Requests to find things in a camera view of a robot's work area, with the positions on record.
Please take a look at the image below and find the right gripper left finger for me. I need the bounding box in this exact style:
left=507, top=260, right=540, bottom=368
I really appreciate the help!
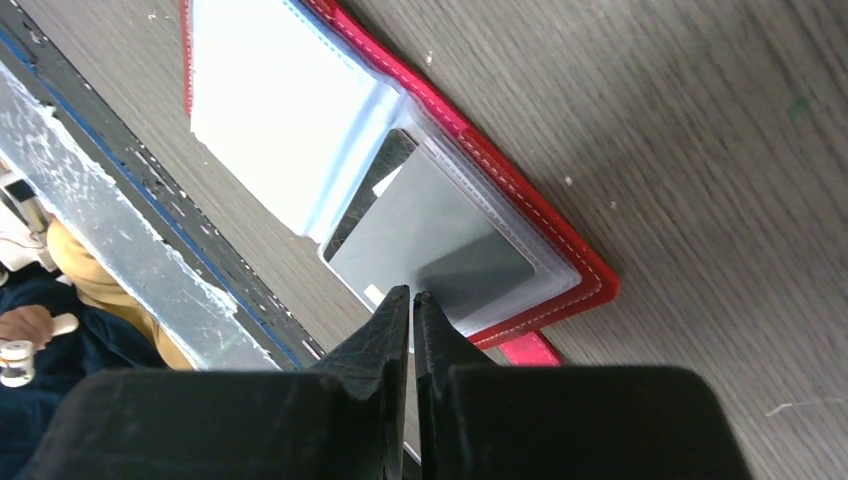
left=24, top=286, right=410, bottom=479

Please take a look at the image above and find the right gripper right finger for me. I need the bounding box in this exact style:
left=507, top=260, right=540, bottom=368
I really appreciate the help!
left=413, top=292, right=752, bottom=479

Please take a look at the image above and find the dark grey card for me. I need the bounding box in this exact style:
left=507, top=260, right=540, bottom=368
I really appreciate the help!
left=323, top=129, right=535, bottom=319

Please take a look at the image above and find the red leather card holder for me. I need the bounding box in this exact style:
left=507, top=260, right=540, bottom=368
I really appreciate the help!
left=180, top=1, right=620, bottom=366

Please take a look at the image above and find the person in dark clothes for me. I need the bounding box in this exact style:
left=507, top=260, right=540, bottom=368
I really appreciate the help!
left=1, top=220, right=192, bottom=479

